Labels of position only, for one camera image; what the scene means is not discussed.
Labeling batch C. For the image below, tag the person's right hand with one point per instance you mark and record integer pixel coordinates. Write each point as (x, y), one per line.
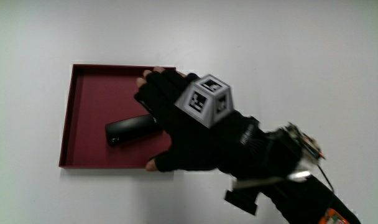
(182, 146)

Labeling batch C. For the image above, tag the dark red square plate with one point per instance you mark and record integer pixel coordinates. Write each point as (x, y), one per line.
(92, 93)

